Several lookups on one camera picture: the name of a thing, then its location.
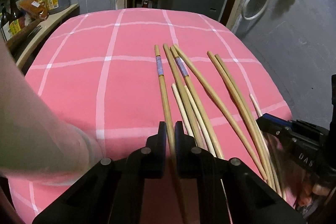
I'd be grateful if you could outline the long bamboo chopstick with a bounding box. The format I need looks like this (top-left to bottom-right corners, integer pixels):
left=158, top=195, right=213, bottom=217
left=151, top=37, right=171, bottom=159
left=173, top=44, right=268, bottom=180

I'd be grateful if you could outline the wine bottle white label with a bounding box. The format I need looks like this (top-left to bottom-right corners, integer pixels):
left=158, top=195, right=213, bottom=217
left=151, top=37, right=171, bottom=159
left=1, top=4, right=13, bottom=42

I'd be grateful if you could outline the pale thin chopstick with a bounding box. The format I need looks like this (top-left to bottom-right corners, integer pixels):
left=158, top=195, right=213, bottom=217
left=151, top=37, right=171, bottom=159
left=171, top=83, right=194, bottom=137
left=184, top=85, right=217, bottom=157

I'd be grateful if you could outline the chopstick with purple band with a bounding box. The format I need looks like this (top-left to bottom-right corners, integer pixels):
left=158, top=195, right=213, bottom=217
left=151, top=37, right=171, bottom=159
left=154, top=45, right=176, bottom=163

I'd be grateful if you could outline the pink checked tablecloth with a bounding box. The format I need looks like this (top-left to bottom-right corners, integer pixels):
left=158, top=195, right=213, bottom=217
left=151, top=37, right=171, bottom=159
left=9, top=9, right=292, bottom=223

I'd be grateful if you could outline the short pale chopstick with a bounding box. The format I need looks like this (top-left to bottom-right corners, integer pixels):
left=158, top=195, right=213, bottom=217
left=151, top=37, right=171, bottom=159
left=249, top=94, right=286, bottom=201

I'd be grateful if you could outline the translucent utensil holder cup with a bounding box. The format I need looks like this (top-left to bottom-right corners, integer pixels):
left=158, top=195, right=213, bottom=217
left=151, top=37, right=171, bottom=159
left=1, top=42, right=103, bottom=185

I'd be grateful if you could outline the right hand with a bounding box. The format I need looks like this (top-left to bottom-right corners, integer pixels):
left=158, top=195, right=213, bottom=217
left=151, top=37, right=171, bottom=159
left=297, top=173, right=331, bottom=206

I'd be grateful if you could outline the dark soy sauce bottle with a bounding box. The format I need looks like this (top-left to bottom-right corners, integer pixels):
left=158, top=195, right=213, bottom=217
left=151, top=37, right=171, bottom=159
left=9, top=0, right=25, bottom=35

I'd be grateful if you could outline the curved bamboo chopstick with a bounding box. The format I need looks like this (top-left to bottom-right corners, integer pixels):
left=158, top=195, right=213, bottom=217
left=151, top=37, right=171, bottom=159
left=207, top=51, right=276, bottom=190
left=215, top=54, right=286, bottom=198

